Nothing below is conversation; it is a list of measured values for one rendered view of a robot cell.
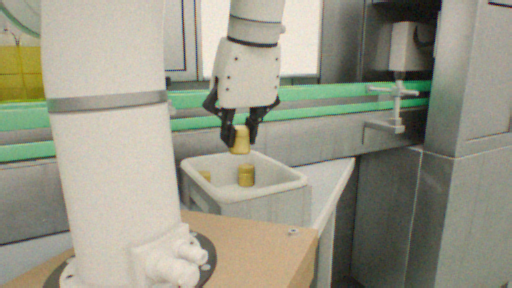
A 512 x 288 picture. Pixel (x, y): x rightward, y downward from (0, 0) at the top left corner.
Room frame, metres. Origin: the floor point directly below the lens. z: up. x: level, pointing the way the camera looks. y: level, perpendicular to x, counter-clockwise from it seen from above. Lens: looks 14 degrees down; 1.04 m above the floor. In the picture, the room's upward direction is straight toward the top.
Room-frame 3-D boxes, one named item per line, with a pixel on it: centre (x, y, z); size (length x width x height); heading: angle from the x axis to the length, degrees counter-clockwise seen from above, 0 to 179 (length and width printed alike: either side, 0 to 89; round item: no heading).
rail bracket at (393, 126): (0.91, -0.39, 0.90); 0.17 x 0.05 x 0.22; 29
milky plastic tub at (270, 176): (0.57, 0.03, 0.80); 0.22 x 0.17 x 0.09; 29
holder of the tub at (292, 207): (0.60, 0.04, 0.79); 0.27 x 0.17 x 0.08; 29
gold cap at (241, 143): (0.52, 0.02, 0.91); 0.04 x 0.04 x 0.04
